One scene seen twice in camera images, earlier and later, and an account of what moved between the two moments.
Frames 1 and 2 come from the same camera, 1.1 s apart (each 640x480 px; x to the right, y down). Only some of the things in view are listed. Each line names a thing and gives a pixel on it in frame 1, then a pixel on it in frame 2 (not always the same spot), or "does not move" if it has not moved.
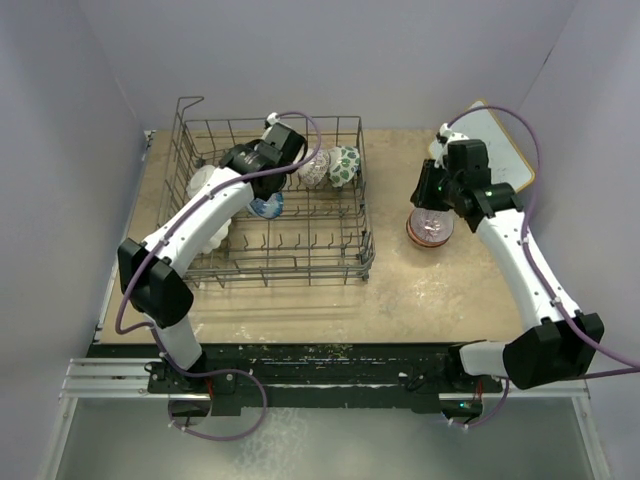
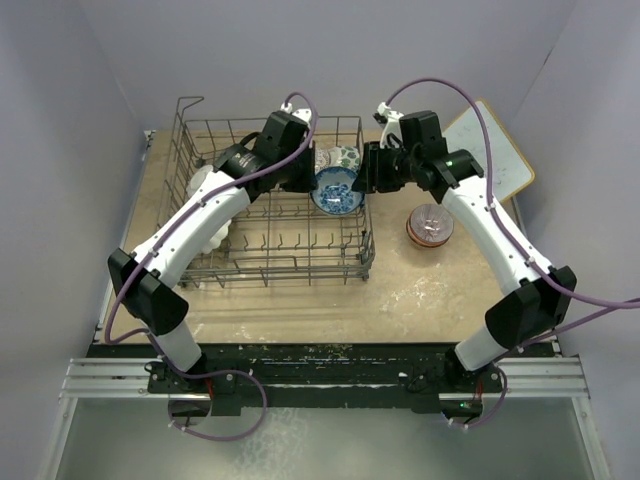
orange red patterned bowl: x=430 y=244 does not move
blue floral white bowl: x=270 y=208 → x=334 y=194
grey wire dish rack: x=323 y=236 does not move
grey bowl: x=430 y=227 does not move
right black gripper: x=423 y=197 → x=371 y=178
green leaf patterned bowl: x=343 y=163 does not move
